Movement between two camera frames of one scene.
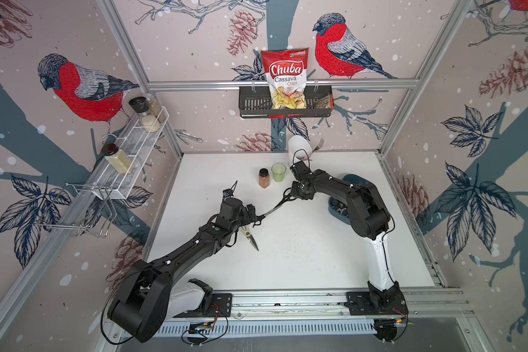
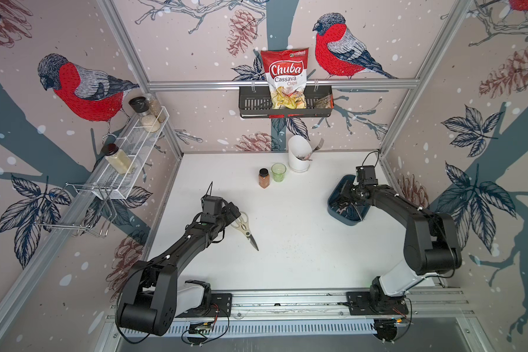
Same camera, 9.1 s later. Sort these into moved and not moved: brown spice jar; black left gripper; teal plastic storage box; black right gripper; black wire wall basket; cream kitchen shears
Moved: black left gripper; black right gripper
Not moved: cream kitchen shears; brown spice jar; black wire wall basket; teal plastic storage box
